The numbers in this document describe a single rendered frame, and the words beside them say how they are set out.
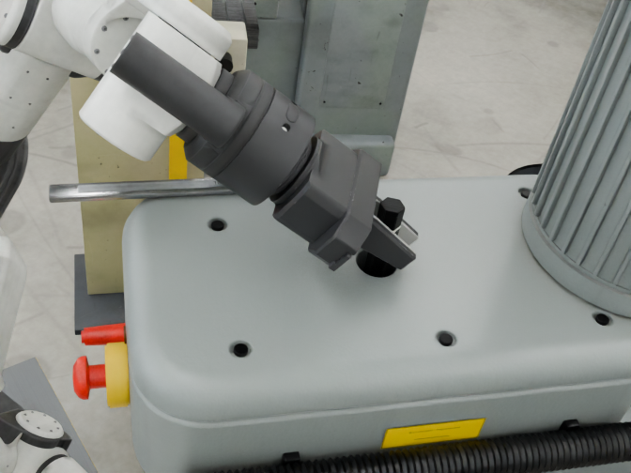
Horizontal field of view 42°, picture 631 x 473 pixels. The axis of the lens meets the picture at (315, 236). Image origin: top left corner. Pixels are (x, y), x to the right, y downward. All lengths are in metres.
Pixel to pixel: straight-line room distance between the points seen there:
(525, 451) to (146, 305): 0.35
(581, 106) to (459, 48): 4.48
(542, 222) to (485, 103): 3.95
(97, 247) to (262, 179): 2.44
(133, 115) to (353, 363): 0.25
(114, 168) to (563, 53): 3.39
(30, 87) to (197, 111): 0.38
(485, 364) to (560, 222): 0.15
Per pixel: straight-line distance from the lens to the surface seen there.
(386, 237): 0.69
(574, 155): 0.72
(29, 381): 2.52
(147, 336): 0.65
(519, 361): 0.70
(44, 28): 0.85
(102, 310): 3.17
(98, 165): 2.80
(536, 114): 4.74
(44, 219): 3.60
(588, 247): 0.73
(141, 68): 0.59
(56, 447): 1.38
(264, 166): 0.63
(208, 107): 0.59
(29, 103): 0.97
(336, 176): 0.66
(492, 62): 5.12
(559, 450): 0.76
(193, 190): 0.77
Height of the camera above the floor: 2.39
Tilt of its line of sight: 42 degrees down
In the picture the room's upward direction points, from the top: 10 degrees clockwise
